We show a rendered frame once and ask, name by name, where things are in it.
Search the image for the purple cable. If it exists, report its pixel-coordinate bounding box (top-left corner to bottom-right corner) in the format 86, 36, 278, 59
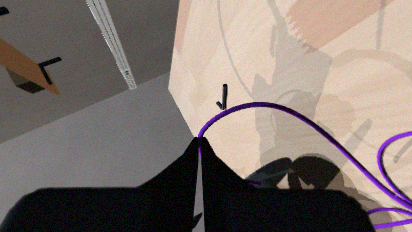
198, 102, 412, 229

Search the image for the grey cable reel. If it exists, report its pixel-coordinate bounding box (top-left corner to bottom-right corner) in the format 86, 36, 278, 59
245, 157, 292, 188

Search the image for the black hex key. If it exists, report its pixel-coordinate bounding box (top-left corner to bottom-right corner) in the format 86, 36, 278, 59
216, 84, 227, 110

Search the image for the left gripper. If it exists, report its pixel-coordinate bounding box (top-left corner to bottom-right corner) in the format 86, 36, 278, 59
192, 213, 202, 229

